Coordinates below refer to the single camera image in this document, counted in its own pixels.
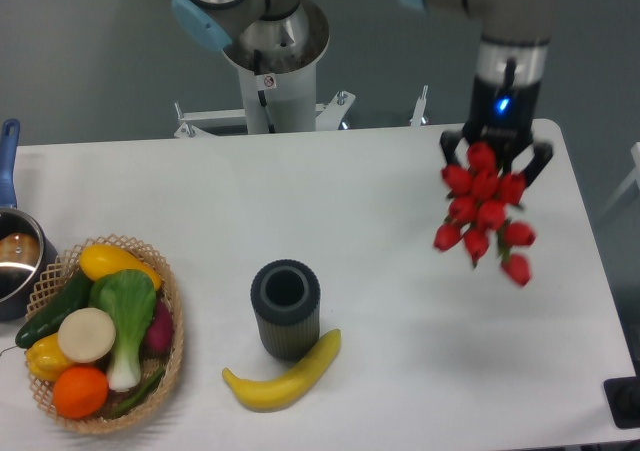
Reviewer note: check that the yellow bell pepper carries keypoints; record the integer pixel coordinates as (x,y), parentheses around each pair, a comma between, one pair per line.
(45,359)

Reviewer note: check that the blue handled saucepan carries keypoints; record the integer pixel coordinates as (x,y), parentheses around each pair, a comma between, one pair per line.
(25,250)

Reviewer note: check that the orange fruit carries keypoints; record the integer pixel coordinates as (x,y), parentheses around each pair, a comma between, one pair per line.
(80,391)

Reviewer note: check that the green cucumber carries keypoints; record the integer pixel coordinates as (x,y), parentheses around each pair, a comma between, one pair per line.
(73,296)

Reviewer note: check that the woven wicker basket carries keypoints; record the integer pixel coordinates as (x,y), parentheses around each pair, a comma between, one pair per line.
(52,281)

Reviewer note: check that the purple sweet potato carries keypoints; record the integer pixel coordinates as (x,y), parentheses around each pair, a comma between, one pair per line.
(159,335)

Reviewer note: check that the green bean pod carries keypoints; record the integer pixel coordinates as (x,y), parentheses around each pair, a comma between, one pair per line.
(144,390)

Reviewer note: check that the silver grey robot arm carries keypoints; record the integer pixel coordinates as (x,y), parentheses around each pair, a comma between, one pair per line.
(275,46)

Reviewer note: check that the yellow squash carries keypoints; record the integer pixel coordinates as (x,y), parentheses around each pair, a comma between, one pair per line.
(100,260)

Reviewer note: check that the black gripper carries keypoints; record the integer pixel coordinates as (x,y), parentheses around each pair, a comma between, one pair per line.
(502,117)

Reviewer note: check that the green bok choy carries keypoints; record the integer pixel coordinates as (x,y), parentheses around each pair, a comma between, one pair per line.
(128,297)

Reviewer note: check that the cream round radish slice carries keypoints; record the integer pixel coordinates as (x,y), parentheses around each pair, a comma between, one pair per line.
(86,335)

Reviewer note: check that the red tulip bouquet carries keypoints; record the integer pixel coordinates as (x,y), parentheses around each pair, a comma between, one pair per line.
(479,196)

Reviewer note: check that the yellow banana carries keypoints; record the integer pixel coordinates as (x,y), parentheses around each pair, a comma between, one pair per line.
(285,390)

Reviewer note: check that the dark ribbed cylindrical vase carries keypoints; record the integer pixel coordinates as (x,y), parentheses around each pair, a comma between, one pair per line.
(285,296)

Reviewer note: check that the black device at table edge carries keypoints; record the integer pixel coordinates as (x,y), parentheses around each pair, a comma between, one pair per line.
(623,400)

